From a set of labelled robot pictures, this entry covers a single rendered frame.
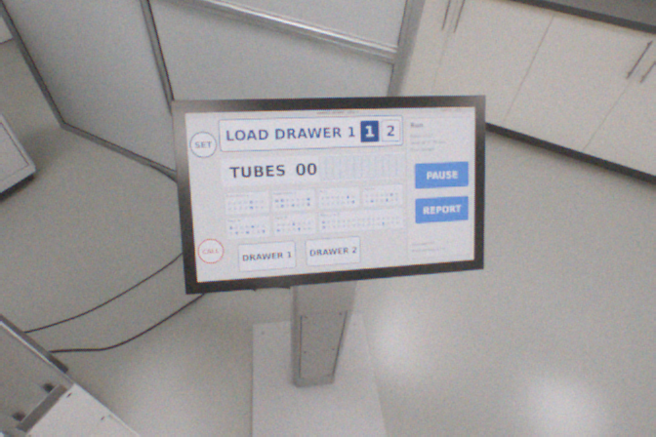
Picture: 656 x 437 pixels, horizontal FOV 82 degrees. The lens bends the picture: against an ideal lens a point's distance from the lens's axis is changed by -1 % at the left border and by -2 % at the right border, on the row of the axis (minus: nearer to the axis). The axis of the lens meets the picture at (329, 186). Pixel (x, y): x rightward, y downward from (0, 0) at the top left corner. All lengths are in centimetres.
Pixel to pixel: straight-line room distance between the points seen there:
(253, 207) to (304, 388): 103
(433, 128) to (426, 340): 120
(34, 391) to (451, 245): 64
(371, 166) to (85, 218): 180
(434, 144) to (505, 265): 146
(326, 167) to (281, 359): 108
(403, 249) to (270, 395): 100
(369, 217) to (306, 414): 101
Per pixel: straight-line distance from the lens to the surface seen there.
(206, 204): 64
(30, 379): 63
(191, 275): 67
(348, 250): 66
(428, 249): 70
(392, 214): 66
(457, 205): 70
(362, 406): 157
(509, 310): 195
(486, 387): 176
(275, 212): 63
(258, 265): 65
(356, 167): 64
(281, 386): 157
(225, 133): 63
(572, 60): 255
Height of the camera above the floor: 154
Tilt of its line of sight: 46 degrees down
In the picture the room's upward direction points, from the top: 5 degrees clockwise
